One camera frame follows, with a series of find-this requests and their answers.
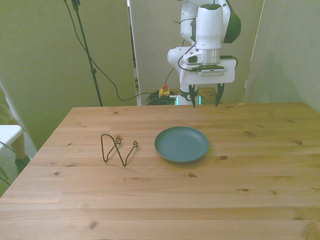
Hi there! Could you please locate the black wire plate stand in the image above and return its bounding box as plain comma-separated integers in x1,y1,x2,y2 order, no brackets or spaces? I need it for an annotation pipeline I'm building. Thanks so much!
100,133,139,168

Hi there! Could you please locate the yellow emergency stop button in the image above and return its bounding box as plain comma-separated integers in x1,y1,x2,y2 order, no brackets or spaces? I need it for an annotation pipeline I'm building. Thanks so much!
158,84,171,97

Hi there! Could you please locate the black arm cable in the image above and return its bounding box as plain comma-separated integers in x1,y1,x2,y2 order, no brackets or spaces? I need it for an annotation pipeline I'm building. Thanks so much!
173,17,238,73

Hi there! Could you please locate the white stool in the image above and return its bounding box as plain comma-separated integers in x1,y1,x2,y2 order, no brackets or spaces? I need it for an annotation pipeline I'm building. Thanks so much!
0,124,31,161

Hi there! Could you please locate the black camera stand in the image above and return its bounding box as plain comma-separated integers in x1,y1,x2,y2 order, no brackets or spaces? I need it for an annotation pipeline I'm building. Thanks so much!
71,0,104,107

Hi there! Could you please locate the coiled dark cable bundle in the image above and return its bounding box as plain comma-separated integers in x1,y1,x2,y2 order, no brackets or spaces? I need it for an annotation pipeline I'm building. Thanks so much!
146,91,180,106

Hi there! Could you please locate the black camera cable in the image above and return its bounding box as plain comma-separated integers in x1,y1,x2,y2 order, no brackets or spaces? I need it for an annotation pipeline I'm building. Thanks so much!
63,0,161,102

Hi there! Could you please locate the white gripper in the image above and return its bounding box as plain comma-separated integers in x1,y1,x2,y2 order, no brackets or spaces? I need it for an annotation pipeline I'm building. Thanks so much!
178,57,237,110

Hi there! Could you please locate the teal round plate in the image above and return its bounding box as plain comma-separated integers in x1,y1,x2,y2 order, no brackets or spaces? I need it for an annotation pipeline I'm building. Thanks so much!
154,126,210,165

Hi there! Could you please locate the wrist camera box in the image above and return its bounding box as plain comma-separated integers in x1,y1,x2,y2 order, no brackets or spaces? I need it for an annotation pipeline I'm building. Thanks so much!
192,64,228,76

